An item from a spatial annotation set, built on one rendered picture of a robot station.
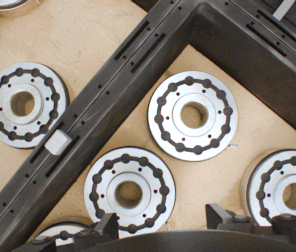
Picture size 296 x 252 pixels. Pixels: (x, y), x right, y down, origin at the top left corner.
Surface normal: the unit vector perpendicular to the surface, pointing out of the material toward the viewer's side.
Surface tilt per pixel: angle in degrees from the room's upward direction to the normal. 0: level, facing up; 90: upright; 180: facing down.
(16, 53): 0
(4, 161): 0
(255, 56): 90
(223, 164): 0
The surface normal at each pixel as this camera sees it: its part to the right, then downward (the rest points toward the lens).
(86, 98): -0.02, -0.07
